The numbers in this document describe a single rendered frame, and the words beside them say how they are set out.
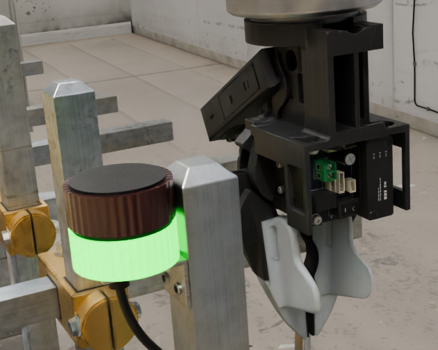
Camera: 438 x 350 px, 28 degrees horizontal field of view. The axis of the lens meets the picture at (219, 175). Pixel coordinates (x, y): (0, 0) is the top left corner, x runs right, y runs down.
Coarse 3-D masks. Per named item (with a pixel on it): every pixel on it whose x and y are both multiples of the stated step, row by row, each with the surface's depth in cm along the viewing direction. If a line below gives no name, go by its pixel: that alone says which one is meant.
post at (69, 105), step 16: (64, 80) 71; (48, 96) 70; (64, 96) 69; (80, 96) 70; (48, 112) 71; (64, 112) 70; (80, 112) 70; (96, 112) 71; (48, 128) 72; (64, 128) 70; (80, 128) 70; (96, 128) 71; (64, 144) 70; (80, 144) 71; (96, 144) 71; (64, 160) 70; (80, 160) 71; (96, 160) 72; (64, 176) 71; (64, 208) 72; (64, 224) 74; (64, 240) 75; (64, 256) 76; (80, 288) 74
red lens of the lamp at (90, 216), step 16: (64, 192) 47; (144, 192) 45; (160, 192) 46; (80, 208) 46; (96, 208) 45; (112, 208) 45; (128, 208) 45; (144, 208) 45; (160, 208) 46; (80, 224) 46; (96, 224) 45; (112, 224) 45; (128, 224) 45; (144, 224) 46; (160, 224) 46
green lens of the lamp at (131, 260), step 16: (176, 224) 48; (80, 240) 46; (128, 240) 46; (144, 240) 46; (160, 240) 46; (176, 240) 48; (80, 256) 47; (96, 256) 46; (112, 256) 46; (128, 256) 46; (144, 256) 46; (160, 256) 47; (176, 256) 48; (80, 272) 47; (96, 272) 46; (112, 272) 46; (128, 272) 46; (144, 272) 46; (160, 272) 47
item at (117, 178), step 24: (96, 168) 49; (120, 168) 49; (144, 168) 49; (96, 192) 45; (120, 192) 45; (96, 240) 46; (120, 240) 46; (120, 288) 49; (168, 288) 52; (144, 336) 50
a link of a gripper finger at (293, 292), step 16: (272, 224) 54; (272, 240) 55; (288, 240) 53; (272, 256) 55; (288, 256) 54; (272, 272) 55; (288, 272) 54; (304, 272) 53; (272, 288) 55; (288, 288) 55; (304, 288) 53; (288, 304) 55; (304, 304) 53; (320, 304) 52; (288, 320) 57; (304, 320) 57; (304, 336) 58
